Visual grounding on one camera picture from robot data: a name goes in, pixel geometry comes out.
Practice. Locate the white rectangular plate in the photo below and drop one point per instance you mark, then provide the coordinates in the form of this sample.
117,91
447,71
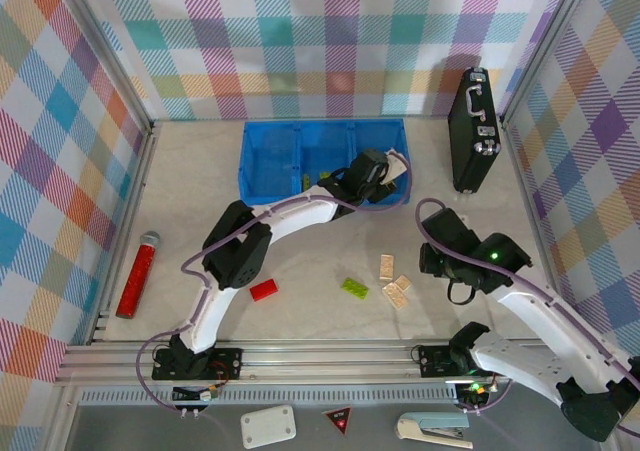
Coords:
268,425

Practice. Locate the red black triangle sign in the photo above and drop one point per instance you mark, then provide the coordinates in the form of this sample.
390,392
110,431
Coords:
337,417

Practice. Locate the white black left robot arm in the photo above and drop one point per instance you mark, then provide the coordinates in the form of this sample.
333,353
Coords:
295,213

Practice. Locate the black briefcase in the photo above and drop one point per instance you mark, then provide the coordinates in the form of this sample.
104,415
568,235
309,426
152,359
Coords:
472,136

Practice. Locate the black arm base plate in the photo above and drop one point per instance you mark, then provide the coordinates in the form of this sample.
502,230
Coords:
432,358
227,363

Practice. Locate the red lego brick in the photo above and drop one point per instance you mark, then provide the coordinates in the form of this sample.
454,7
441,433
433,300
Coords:
264,289

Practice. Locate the light blue stapler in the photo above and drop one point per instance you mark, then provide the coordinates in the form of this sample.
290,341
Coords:
434,427

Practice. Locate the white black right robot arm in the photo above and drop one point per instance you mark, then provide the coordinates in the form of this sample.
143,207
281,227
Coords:
530,366

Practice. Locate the beige lego brick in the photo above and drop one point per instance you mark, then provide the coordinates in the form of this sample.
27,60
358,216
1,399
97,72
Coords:
403,283
386,266
395,296

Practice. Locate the red glitter toy microphone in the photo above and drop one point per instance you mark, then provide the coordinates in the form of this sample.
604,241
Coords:
137,276

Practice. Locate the aluminium frame post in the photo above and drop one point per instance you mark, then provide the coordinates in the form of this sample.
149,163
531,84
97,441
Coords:
110,46
546,46

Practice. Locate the blue plastic bin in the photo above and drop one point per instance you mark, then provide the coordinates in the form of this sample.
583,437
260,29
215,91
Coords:
375,136
325,146
270,166

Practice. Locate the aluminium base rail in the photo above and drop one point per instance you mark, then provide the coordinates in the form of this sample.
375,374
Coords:
325,361

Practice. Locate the aluminium frame side rail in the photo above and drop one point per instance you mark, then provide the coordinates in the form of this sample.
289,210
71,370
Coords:
130,206
536,221

